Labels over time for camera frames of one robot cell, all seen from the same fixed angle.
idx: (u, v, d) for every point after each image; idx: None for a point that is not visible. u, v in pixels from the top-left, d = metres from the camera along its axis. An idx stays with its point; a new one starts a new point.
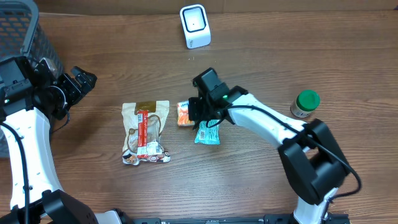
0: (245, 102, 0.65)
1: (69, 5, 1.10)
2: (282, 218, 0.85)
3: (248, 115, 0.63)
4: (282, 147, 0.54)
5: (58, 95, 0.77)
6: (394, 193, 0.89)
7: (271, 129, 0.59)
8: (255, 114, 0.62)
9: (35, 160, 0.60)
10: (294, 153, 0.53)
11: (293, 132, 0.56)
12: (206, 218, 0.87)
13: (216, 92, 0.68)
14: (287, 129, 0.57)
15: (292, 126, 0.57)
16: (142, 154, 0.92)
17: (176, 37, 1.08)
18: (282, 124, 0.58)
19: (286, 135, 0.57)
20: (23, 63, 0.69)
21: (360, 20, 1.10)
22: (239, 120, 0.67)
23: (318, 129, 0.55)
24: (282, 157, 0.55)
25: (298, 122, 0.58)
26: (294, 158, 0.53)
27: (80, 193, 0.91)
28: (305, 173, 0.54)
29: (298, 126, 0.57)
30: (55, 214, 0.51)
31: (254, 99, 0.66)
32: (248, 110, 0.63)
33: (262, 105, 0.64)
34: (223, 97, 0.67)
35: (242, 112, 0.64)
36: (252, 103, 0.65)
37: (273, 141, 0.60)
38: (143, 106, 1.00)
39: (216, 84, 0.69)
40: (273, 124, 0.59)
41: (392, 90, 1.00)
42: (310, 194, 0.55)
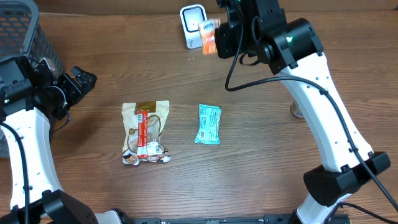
0: (313, 75, 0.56)
1: (69, 5, 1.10)
2: (282, 218, 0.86)
3: (311, 99, 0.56)
4: (339, 182, 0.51)
5: (58, 95, 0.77)
6: (394, 193, 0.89)
7: (334, 140, 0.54)
8: (321, 102, 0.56)
9: (35, 160, 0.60)
10: (348, 188, 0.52)
11: (357, 160, 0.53)
12: (206, 218, 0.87)
13: (265, 15, 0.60)
14: (353, 154, 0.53)
15: (359, 151, 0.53)
16: (142, 154, 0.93)
17: (176, 37, 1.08)
18: (351, 145, 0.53)
19: (348, 162, 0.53)
20: (23, 63, 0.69)
21: (360, 20, 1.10)
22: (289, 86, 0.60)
23: (380, 168, 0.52)
24: (333, 185, 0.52)
25: (366, 148, 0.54)
26: (345, 192, 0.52)
27: (80, 193, 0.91)
28: (339, 198, 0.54)
29: (364, 155, 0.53)
30: (55, 214, 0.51)
31: (326, 73, 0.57)
32: (314, 93, 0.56)
33: (332, 91, 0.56)
34: (278, 31, 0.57)
35: (306, 88, 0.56)
36: (320, 82, 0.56)
37: (324, 144, 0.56)
38: (143, 106, 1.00)
39: (271, 10, 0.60)
40: (339, 136, 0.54)
41: (392, 89, 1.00)
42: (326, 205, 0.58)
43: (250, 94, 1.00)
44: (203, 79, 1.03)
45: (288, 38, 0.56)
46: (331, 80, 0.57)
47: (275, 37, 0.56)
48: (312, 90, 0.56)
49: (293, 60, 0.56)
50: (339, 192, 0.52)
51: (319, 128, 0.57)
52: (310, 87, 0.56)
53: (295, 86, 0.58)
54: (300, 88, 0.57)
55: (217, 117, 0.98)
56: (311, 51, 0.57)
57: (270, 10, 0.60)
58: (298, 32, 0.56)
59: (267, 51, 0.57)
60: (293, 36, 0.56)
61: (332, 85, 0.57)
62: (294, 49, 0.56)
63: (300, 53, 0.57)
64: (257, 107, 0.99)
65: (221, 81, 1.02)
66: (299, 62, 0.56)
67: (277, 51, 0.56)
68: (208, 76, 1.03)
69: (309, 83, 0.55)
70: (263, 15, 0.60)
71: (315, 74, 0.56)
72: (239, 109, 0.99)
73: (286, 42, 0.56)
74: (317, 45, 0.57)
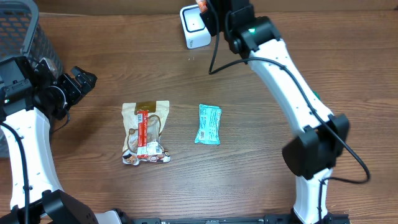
0: (273, 55, 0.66)
1: (69, 5, 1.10)
2: (282, 218, 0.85)
3: (274, 74, 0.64)
4: (300, 137, 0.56)
5: (58, 95, 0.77)
6: (395, 193, 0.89)
7: (295, 106, 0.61)
8: (282, 76, 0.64)
9: (35, 160, 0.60)
10: (311, 144, 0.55)
11: (318, 121, 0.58)
12: (206, 218, 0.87)
13: (237, 10, 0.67)
14: (313, 115, 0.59)
15: (318, 113, 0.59)
16: (142, 154, 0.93)
17: (176, 37, 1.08)
18: (310, 108, 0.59)
19: (308, 123, 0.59)
20: (23, 63, 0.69)
21: (360, 20, 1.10)
22: (257, 68, 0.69)
23: (340, 126, 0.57)
24: (297, 143, 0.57)
25: (326, 111, 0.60)
26: (309, 148, 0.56)
27: (80, 193, 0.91)
28: (310, 158, 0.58)
29: (324, 116, 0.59)
30: (55, 214, 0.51)
31: (285, 53, 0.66)
32: (276, 69, 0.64)
33: (291, 67, 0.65)
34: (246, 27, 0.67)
35: (269, 66, 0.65)
36: (280, 60, 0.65)
37: (290, 113, 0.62)
38: (143, 106, 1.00)
39: (242, 7, 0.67)
40: (299, 102, 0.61)
41: (392, 90, 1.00)
42: (303, 171, 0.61)
43: (250, 94, 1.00)
44: (203, 79, 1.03)
45: (250, 30, 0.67)
46: (289, 59, 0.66)
47: (242, 32, 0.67)
48: (273, 67, 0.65)
49: (256, 46, 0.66)
50: (304, 147, 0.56)
51: (283, 101, 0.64)
52: (272, 65, 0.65)
53: (260, 66, 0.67)
54: (263, 67, 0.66)
55: (217, 117, 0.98)
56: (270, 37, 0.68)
57: (242, 6, 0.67)
58: (260, 26, 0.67)
59: (236, 44, 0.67)
60: (256, 30, 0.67)
61: (290, 63, 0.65)
62: (257, 40, 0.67)
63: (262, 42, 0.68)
64: (257, 107, 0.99)
65: (221, 81, 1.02)
66: (260, 47, 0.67)
67: (244, 43, 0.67)
68: (208, 76, 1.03)
69: (268, 60, 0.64)
70: (235, 10, 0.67)
71: (275, 55, 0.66)
72: (239, 109, 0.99)
73: (250, 34, 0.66)
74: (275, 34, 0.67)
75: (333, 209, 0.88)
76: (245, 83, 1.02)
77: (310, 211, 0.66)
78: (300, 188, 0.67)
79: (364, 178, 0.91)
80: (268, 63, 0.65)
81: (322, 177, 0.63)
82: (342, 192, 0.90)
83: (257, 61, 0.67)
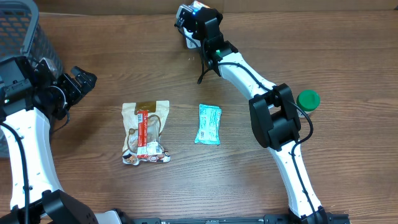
0: (232, 60, 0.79)
1: (69, 5, 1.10)
2: (281, 218, 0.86)
3: (233, 70, 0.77)
4: (251, 101, 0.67)
5: (58, 95, 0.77)
6: (394, 193, 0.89)
7: (249, 85, 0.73)
8: (239, 70, 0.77)
9: (35, 161, 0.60)
10: (260, 106, 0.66)
11: (264, 91, 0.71)
12: (206, 218, 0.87)
13: (211, 38, 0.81)
14: (261, 88, 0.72)
15: (265, 86, 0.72)
16: (142, 154, 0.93)
17: (176, 37, 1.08)
18: (257, 83, 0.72)
19: (257, 93, 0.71)
20: (23, 63, 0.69)
21: (360, 20, 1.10)
22: (223, 71, 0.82)
23: (283, 91, 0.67)
24: (250, 107, 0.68)
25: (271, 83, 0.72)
26: (259, 111, 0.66)
27: (80, 193, 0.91)
28: (265, 122, 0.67)
29: (269, 86, 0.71)
30: (55, 214, 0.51)
31: (240, 56, 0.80)
32: (233, 66, 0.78)
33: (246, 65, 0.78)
34: (216, 52, 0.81)
35: (229, 66, 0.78)
36: (237, 61, 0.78)
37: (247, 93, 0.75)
38: (143, 106, 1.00)
39: (214, 34, 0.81)
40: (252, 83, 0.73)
41: (392, 89, 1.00)
42: (266, 139, 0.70)
43: None
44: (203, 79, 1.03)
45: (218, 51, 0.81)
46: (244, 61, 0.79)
47: (212, 53, 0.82)
48: (232, 67, 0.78)
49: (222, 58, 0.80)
50: (255, 111, 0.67)
51: (242, 88, 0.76)
52: (231, 65, 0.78)
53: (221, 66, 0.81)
54: (226, 68, 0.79)
55: (217, 117, 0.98)
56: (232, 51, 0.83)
57: (214, 33, 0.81)
58: (224, 46, 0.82)
59: (210, 63, 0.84)
60: (221, 52, 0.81)
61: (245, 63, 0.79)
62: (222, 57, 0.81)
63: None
64: None
65: (221, 81, 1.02)
66: (224, 59, 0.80)
67: (214, 61, 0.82)
68: (208, 76, 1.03)
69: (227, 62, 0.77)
70: (210, 38, 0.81)
71: (233, 60, 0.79)
72: (239, 110, 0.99)
73: (217, 55, 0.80)
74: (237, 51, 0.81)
75: (333, 209, 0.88)
76: None
77: (297, 196, 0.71)
78: (284, 176, 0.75)
79: (364, 178, 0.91)
80: (229, 65, 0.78)
81: (291, 150, 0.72)
82: (342, 191, 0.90)
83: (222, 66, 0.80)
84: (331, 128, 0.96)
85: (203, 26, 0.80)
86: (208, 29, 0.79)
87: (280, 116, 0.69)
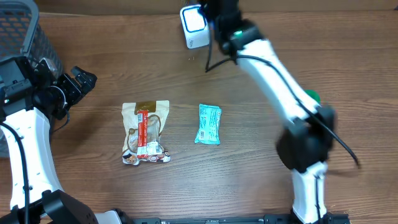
0: (259, 54, 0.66)
1: (69, 5, 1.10)
2: (281, 218, 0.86)
3: (259, 70, 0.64)
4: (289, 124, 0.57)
5: (58, 95, 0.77)
6: (395, 193, 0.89)
7: (282, 99, 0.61)
8: (268, 71, 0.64)
9: (35, 161, 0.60)
10: (301, 134, 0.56)
11: (304, 112, 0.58)
12: (206, 218, 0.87)
13: (226, 14, 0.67)
14: (299, 106, 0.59)
15: (305, 104, 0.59)
16: (142, 154, 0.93)
17: (176, 37, 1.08)
18: (295, 99, 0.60)
19: (296, 114, 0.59)
20: (23, 63, 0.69)
21: (360, 20, 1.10)
22: (247, 66, 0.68)
23: (326, 116, 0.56)
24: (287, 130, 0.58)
25: (311, 101, 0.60)
26: (298, 138, 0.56)
27: (80, 193, 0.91)
28: (302, 148, 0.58)
29: (311, 107, 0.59)
30: (55, 214, 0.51)
31: (270, 51, 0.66)
32: (262, 65, 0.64)
33: (276, 61, 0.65)
34: (235, 34, 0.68)
35: (255, 61, 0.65)
36: (266, 57, 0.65)
37: (280, 108, 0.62)
38: (143, 106, 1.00)
39: (231, 7, 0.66)
40: (286, 95, 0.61)
41: (392, 89, 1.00)
42: (298, 162, 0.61)
43: (250, 94, 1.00)
44: (203, 79, 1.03)
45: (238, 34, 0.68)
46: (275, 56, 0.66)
47: (229, 34, 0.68)
48: (260, 64, 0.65)
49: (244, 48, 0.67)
50: (294, 137, 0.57)
51: (269, 94, 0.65)
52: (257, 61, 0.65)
53: (247, 63, 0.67)
54: (250, 63, 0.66)
55: (217, 117, 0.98)
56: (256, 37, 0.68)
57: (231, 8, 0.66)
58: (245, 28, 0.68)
59: (225, 46, 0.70)
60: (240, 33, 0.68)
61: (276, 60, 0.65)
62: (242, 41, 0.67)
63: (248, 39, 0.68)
64: (257, 107, 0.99)
65: (221, 81, 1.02)
66: (246, 47, 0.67)
67: (232, 44, 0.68)
68: (208, 76, 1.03)
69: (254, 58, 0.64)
70: (225, 15, 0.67)
71: (259, 53, 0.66)
72: (239, 110, 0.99)
73: (237, 37, 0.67)
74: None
75: (333, 209, 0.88)
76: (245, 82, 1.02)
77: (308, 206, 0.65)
78: (298, 183, 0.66)
79: (364, 178, 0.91)
80: (254, 60, 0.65)
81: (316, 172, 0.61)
82: (342, 191, 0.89)
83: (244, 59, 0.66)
84: None
85: None
86: None
87: (318, 139, 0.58)
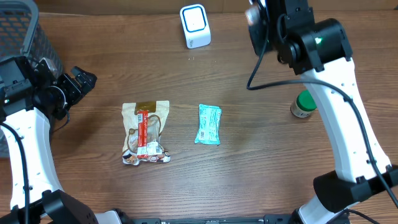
0: (339, 81, 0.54)
1: (70, 5, 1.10)
2: (282, 218, 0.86)
3: (331, 103, 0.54)
4: (352, 188, 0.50)
5: (58, 95, 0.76)
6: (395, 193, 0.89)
7: (352, 150, 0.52)
8: (345, 110, 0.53)
9: (35, 160, 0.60)
10: (360, 199, 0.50)
11: (374, 172, 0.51)
12: (206, 218, 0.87)
13: (292, 14, 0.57)
14: (371, 165, 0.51)
15: (377, 164, 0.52)
16: (142, 154, 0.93)
17: (176, 37, 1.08)
18: (369, 157, 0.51)
19: (364, 173, 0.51)
20: (23, 63, 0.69)
21: (360, 20, 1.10)
22: (314, 91, 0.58)
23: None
24: (346, 191, 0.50)
25: (385, 162, 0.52)
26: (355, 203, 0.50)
27: (80, 193, 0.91)
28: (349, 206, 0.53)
29: (382, 167, 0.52)
30: (55, 214, 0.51)
31: (352, 81, 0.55)
32: (339, 99, 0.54)
33: (356, 99, 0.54)
34: (316, 40, 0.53)
35: (331, 93, 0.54)
36: (346, 89, 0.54)
37: (342, 157, 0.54)
38: (143, 106, 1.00)
39: (299, 7, 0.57)
40: (358, 147, 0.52)
41: (392, 89, 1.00)
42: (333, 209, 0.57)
43: (250, 94, 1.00)
44: (203, 79, 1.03)
45: (318, 40, 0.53)
46: (356, 88, 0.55)
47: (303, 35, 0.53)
48: (336, 96, 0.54)
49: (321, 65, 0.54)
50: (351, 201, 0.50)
51: (336, 135, 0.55)
52: (334, 93, 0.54)
53: (320, 92, 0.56)
54: (324, 93, 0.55)
55: (217, 117, 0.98)
56: (339, 55, 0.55)
57: (298, 7, 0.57)
58: (329, 34, 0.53)
59: (293, 50, 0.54)
60: (322, 37, 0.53)
61: (357, 94, 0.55)
62: (322, 51, 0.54)
63: (328, 56, 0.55)
64: (257, 107, 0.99)
65: (221, 81, 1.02)
66: (326, 66, 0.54)
67: (305, 50, 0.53)
68: (208, 76, 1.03)
69: (334, 88, 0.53)
70: (290, 14, 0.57)
71: (340, 81, 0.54)
72: (239, 110, 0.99)
73: (316, 43, 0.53)
74: (346, 48, 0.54)
75: None
76: (244, 82, 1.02)
77: None
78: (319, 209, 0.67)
79: None
80: (331, 90, 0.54)
81: None
82: None
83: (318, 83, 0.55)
84: None
85: None
86: None
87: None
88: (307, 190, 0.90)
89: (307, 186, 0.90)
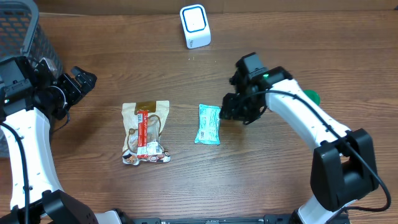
0: (286, 90, 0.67)
1: (69, 5, 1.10)
2: (282, 218, 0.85)
3: (286, 102, 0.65)
4: (319, 149, 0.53)
5: (58, 95, 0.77)
6: (395, 193, 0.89)
7: (311, 126, 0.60)
8: (296, 104, 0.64)
9: (35, 161, 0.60)
10: (329, 157, 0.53)
11: (334, 135, 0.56)
12: (206, 218, 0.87)
13: (254, 73, 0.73)
14: (329, 132, 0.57)
15: (334, 129, 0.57)
16: (142, 154, 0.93)
17: (176, 37, 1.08)
18: (324, 125, 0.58)
19: (326, 138, 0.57)
20: (23, 63, 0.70)
21: (360, 20, 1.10)
22: (275, 104, 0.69)
23: (360, 140, 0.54)
24: (315, 158, 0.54)
25: (343, 127, 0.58)
26: (328, 163, 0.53)
27: (80, 193, 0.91)
28: (331, 177, 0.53)
29: (342, 132, 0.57)
30: (55, 214, 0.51)
31: (296, 88, 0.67)
32: (289, 99, 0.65)
33: (305, 96, 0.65)
34: (263, 76, 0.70)
35: (283, 98, 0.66)
36: (293, 93, 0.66)
37: (310, 138, 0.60)
38: (143, 106, 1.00)
39: (257, 68, 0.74)
40: (314, 122, 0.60)
41: (392, 90, 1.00)
42: (331, 201, 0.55)
43: None
44: (203, 79, 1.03)
45: (265, 76, 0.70)
46: (302, 93, 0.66)
47: (259, 77, 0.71)
48: (286, 99, 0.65)
49: (271, 86, 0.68)
50: (321, 162, 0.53)
51: (301, 129, 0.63)
52: (285, 96, 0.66)
53: (277, 101, 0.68)
54: (278, 99, 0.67)
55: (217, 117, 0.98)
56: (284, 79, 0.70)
57: (257, 68, 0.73)
58: (275, 73, 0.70)
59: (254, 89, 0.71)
60: (268, 74, 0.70)
61: (304, 95, 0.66)
62: (272, 82, 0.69)
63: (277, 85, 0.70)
64: None
65: (221, 81, 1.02)
66: (274, 86, 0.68)
67: (260, 86, 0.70)
68: (208, 76, 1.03)
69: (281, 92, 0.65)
70: (254, 74, 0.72)
71: (287, 90, 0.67)
72: None
73: (265, 79, 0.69)
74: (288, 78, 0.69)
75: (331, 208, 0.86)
76: None
77: None
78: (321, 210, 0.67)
79: None
80: (282, 95, 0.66)
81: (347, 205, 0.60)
82: None
83: (272, 95, 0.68)
84: None
85: (243, 64, 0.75)
86: (247, 64, 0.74)
87: (354, 171, 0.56)
88: (307, 190, 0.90)
89: (307, 186, 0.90)
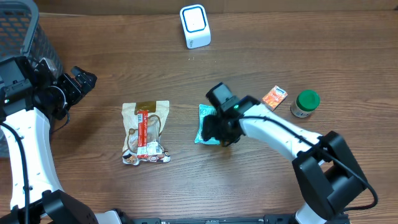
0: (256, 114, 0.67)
1: (69, 5, 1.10)
2: (282, 218, 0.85)
3: (259, 126, 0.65)
4: (297, 162, 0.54)
5: (58, 95, 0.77)
6: (394, 193, 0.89)
7: (285, 141, 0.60)
8: (268, 124, 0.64)
9: (35, 161, 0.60)
10: (308, 167, 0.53)
11: (308, 144, 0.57)
12: (206, 218, 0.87)
13: (226, 105, 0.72)
14: (303, 142, 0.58)
15: (307, 137, 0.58)
16: (142, 154, 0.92)
17: (176, 37, 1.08)
18: (296, 137, 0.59)
19: (301, 149, 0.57)
20: (23, 63, 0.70)
21: (360, 20, 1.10)
22: (250, 130, 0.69)
23: (335, 143, 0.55)
24: (297, 171, 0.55)
25: (314, 134, 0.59)
26: (310, 173, 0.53)
27: (80, 193, 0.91)
28: (317, 185, 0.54)
29: (314, 139, 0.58)
30: (55, 214, 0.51)
31: (265, 108, 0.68)
32: (260, 122, 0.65)
33: (274, 116, 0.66)
34: (234, 107, 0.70)
35: (255, 122, 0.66)
36: (263, 114, 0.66)
37: (288, 154, 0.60)
38: (143, 106, 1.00)
39: (227, 98, 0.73)
40: (288, 137, 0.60)
41: (392, 90, 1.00)
42: (324, 210, 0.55)
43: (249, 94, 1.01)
44: (203, 79, 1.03)
45: (236, 106, 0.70)
46: (271, 112, 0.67)
47: (230, 109, 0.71)
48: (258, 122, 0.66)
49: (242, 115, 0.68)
50: (302, 173, 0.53)
51: (278, 147, 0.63)
52: (256, 119, 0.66)
53: (250, 126, 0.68)
54: (251, 124, 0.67)
55: None
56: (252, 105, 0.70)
57: (227, 98, 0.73)
58: (243, 102, 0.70)
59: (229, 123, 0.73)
60: (239, 105, 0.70)
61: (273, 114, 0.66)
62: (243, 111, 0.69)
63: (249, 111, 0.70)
64: None
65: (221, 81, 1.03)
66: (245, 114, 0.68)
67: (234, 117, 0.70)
68: (208, 76, 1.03)
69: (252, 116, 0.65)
70: (226, 105, 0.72)
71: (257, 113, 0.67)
72: None
73: (236, 109, 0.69)
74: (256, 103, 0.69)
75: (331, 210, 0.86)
76: (244, 82, 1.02)
77: None
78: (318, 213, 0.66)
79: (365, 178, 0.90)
80: (254, 119, 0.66)
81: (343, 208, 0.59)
82: None
83: (244, 122, 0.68)
84: (331, 129, 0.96)
85: (212, 96, 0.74)
86: (217, 97, 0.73)
87: (341, 175, 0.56)
88: None
89: None
